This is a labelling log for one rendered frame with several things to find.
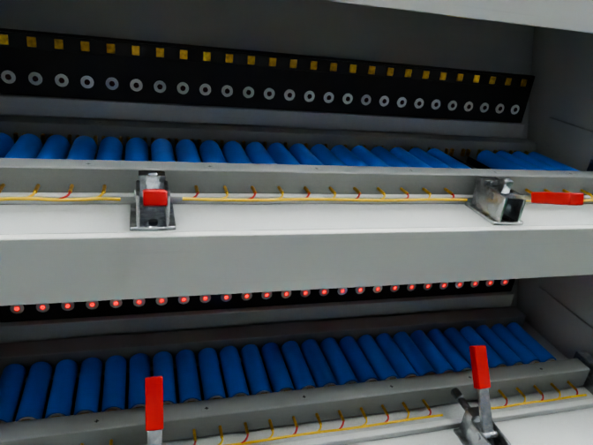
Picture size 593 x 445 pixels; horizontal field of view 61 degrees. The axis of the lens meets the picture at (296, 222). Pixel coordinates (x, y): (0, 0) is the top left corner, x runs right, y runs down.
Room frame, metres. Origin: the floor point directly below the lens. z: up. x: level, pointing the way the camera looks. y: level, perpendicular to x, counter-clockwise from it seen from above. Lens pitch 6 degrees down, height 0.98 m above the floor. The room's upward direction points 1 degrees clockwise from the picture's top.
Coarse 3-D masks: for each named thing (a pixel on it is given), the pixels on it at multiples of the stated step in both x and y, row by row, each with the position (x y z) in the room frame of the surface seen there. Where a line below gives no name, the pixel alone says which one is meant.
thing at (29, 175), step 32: (0, 160) 0.33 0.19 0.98; (32, 160) 0.34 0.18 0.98; (64, 160) 0.35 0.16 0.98; (96, 160) 0.35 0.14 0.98; (0, 192) 0.32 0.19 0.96; (128, 192) 0.35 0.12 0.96; (192, 192) 0.36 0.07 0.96; (224, 192) 0.37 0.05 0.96; (256, 192) 0.37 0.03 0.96; (288, 192) 0.38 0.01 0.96; (320, 192) 0.39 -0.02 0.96; (352, 192) 0.40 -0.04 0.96; (384, 192) 0.39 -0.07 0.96; (416, 192) 0.42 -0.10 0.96; (448, 192) 0.42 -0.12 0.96; (576, 192) 0.46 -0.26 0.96
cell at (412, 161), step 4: (396, 148) 0.50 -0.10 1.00; (400, 148) 0.50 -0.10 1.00; (392, 152) 0.50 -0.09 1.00; (396, 152) 0.49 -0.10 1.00; (400, 152) 0.49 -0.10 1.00; (404, 152) 0.49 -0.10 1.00; (408, 152) 0.49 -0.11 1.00; (400, 156) 0.48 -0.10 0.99; (404, 156) 0.48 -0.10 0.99; (408, 156) 0.48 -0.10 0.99; (412, 156) 0.47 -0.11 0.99; (404, 160) 0.48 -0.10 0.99; (408, 160) 0.47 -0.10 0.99; (412, 160) 0.47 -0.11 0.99; (416, 160) 0.47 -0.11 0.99; (420, 160) 0.47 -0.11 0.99; (412, 164) 0.46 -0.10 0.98; (416, 164) 0.46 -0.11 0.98; (420, 164) 0.45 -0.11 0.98; (424, 164) 0.45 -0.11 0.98
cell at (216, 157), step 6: (204, 144) 0.44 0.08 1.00; (210, 144) 0.44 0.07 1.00; (216, 144) 0.44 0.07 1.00; (204, 150) 0.43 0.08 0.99; (210, 150) 0.42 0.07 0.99; (216, 150) 0.42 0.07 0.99; (204, 156) 0.42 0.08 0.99; (210, 156) 0.41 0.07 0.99; (216, 156) 0.41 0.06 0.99; (222, 156) 0.41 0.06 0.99
